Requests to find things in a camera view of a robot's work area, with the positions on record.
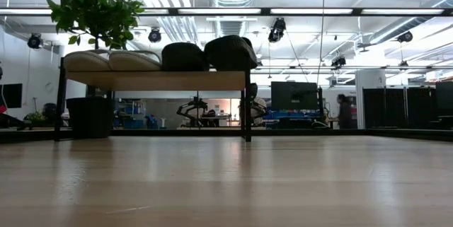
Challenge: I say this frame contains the black slide sandal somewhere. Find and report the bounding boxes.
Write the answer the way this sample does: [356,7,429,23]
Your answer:
[203,34,259,73]
[161,41,210,73]

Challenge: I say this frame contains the wooden shelf black metal legs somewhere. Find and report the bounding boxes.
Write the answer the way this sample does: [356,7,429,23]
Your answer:
[53,56,253,143]

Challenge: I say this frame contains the grey slide sandal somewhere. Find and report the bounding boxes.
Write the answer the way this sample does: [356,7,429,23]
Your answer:
[108,50,164,73]
[63,50,113,73]

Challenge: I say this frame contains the person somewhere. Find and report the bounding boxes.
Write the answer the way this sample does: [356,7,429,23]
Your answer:
[336,93,355,130]
[249,82,269,127]
[205,108,221,127]

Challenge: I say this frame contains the large black background screen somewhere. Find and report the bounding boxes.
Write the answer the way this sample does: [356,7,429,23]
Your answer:
[270,81,319,111]

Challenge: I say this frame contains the white pillar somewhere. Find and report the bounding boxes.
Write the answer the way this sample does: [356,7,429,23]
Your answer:
[355,69,386,131]

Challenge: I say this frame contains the black partition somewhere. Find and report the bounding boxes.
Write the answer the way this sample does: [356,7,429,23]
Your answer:
[362,86,440,129]

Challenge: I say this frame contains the small green plant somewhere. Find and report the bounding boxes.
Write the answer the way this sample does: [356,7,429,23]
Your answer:
[24,112,47,127]

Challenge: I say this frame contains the black aluminium rig frame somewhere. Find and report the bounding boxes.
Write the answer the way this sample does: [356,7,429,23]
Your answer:
[0,127,453,143]

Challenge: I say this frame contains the black wall screen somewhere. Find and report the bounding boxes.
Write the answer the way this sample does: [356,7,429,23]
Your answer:
[0,83,23,109]

